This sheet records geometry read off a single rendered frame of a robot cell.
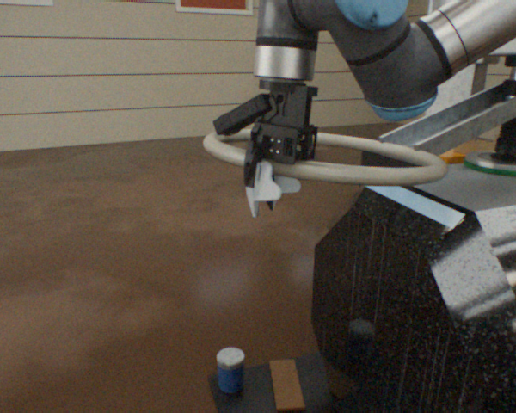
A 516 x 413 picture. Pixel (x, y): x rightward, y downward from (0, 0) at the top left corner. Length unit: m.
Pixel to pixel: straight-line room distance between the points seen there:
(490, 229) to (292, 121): 0.49
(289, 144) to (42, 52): 6.18
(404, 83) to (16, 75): 6.34
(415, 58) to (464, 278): 0.48
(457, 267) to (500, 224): 0.13
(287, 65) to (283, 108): 0.07
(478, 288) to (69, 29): 6.31
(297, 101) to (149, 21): 6.27
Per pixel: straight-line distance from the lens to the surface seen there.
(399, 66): 0.57
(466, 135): 1.10
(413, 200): 1.04
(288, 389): 1.64
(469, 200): 1.00
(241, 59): 7.24
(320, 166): 0.64
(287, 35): 0.61
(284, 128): 0.61
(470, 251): 0.92
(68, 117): 6.73
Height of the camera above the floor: 1.15
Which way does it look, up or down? 20 degrees down
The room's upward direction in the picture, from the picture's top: straight up
